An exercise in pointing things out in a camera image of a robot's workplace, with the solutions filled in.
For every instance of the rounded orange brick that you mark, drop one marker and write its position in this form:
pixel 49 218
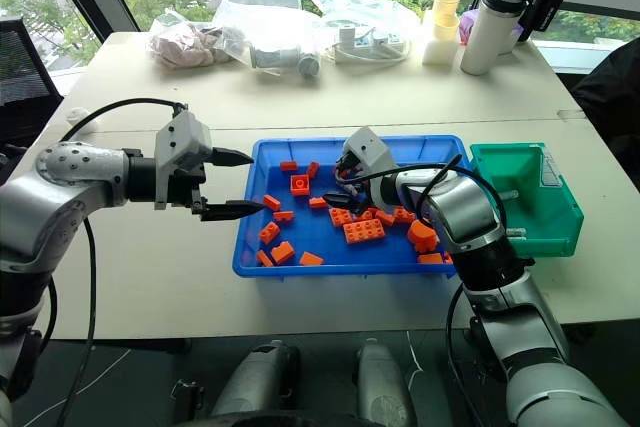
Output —
pixel 422 236

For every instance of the large orange studded brick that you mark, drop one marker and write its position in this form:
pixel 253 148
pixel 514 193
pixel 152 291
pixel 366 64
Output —
pixel 364 232

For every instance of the silver battery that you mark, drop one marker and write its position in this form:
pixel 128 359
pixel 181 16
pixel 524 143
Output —
pixel 511 194
pixel 517 233

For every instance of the yellow stacked cups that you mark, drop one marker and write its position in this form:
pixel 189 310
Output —
pixel 446 9

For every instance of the crumpled white paper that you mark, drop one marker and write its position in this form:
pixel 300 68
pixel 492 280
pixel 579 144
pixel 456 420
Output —
pixel 82 118

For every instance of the small black clamp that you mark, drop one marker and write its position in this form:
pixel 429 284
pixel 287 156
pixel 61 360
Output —
pixel 187 399

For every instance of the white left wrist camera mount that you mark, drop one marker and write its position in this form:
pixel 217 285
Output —
pixel 182 139

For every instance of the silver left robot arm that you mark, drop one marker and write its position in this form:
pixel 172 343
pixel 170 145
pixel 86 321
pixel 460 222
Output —
pixel 50 187

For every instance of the bag of pink items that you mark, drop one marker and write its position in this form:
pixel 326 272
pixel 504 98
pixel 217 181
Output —
pixel 185 47

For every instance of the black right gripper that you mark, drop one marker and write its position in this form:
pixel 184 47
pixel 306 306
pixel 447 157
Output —
pixel 356 179

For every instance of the black office chair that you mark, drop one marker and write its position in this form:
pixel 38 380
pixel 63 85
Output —
pixel 22 82

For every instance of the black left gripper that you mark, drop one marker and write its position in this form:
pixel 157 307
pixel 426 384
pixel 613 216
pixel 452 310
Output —
pixel 182 187

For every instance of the white bottle with black lid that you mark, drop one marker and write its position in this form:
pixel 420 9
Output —
pixel 487 32

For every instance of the purple object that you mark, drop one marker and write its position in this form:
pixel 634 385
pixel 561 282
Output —
pixel 466 27

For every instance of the silver right robot leg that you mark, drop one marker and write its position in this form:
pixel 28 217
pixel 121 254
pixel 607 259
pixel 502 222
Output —
pixel 382 382

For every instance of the small orange brick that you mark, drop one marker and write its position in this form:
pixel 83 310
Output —
pixel 283 216
pixel 318 203
pixel 289 165
pixel 385 218
pixel 269 232
pixel 312 170
pixel 365 216
pixel 265 258
pixel 271 202
pixel 404 215

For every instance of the white plastic block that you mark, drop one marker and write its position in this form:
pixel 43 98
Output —
pixel 439 49

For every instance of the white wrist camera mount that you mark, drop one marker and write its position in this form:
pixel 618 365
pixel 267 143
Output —
pixel 182 139
pixel 370 147

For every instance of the blue plastic bin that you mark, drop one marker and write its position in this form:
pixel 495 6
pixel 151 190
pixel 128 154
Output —
pixel 320 237

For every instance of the silver robot leg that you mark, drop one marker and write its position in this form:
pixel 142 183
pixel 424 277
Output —
pixel 382 382
pixel 257 377

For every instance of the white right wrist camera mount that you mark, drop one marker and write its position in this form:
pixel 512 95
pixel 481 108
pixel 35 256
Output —
pixel 370 147

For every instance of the flat orange brick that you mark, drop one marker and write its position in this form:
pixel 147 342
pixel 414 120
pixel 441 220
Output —
pixel 430 258

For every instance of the clear bag with grey cylinder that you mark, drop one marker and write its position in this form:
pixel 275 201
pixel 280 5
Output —
pixel 280 49

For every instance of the dark jacket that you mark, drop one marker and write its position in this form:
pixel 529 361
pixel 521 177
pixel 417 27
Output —
pixel 612 102

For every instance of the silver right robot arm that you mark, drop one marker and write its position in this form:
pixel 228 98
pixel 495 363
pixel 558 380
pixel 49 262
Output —
pixel 465 207

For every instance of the silver left robot leg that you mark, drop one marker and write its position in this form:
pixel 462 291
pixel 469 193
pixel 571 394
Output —
pixel 257 377

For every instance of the square orange brick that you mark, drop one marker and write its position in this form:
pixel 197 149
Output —
pixel 300 185

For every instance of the clear bag with power strip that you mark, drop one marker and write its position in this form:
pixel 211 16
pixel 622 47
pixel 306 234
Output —
pixel 365 32

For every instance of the orange sloped brick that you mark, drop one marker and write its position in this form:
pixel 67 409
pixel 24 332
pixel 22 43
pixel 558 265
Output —
pixel 311 259
pixel 282 252

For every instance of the green plastic bin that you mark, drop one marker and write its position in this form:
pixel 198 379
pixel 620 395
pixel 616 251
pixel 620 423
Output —
pixel 520 177

